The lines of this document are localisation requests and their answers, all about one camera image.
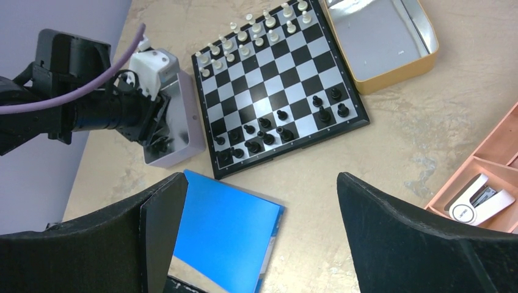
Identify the white chess piece row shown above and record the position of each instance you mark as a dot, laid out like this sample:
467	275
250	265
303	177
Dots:
266	47

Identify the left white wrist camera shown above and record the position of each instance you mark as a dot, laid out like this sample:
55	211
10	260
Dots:
151	70

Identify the black pawn a-file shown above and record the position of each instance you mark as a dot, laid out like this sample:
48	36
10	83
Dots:
335	93

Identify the white small device in organizer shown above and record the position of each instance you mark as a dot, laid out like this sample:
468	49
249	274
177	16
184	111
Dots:
477	202

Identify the black and silver chessboard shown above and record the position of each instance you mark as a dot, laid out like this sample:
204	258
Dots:
243	101

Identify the gold rectangular metal tin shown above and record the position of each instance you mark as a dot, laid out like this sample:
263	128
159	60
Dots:
384	42

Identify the blue folder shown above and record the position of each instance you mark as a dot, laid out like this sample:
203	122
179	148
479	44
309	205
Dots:
226	233

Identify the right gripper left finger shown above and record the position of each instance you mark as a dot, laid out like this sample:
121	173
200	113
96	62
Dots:
126	246

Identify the pile of black chess pieces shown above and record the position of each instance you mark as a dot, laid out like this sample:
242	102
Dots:
161	145

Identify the black chess piece corner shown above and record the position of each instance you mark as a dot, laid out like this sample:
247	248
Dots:
343	110

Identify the orange plastic tiered organizer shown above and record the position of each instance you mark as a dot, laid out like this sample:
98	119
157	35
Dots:
496	157

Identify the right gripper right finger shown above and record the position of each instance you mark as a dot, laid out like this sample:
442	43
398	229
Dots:
399	247

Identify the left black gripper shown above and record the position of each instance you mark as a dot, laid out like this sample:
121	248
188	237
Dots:
135	116

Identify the black chess rook corner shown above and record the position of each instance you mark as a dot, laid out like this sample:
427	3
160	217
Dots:
224	156

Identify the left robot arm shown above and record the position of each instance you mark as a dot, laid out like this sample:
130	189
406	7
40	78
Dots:
72	86

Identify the black pawn b-file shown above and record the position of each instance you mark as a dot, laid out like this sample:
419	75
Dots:
317	101

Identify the black chess piece d-file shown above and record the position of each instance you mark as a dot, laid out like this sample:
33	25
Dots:
285	134

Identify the black chess knight g-file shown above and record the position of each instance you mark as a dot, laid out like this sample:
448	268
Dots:
237	152

